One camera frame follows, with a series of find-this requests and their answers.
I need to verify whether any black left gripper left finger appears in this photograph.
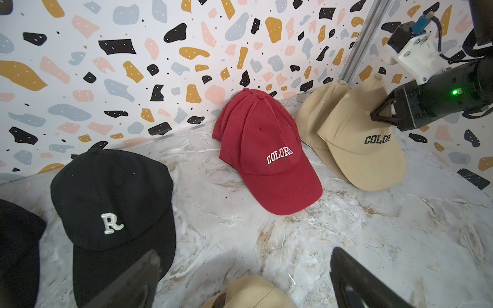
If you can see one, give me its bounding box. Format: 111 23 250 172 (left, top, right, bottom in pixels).
86 250 161 308

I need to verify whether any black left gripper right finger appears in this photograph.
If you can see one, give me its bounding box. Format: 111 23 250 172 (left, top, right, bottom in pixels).
330 247 411 307

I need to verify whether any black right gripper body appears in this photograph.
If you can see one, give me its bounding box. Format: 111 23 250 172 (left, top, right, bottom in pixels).
392 56 492 132

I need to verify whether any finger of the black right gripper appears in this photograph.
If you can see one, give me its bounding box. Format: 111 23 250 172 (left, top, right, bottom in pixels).
371 95 397 125

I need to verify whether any beige cap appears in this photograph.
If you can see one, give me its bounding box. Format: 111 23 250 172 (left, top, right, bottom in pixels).
295 81 350 180
317 74 407 191
202 275 295 308

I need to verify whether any black cap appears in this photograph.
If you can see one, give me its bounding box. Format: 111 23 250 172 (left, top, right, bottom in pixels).
1 200 46 307
50 150 177 306

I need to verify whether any red cap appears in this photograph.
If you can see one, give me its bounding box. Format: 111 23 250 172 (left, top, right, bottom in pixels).
213 89 323 216

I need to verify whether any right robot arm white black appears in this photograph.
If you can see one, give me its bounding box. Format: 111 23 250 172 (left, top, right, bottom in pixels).
371 1 492 132

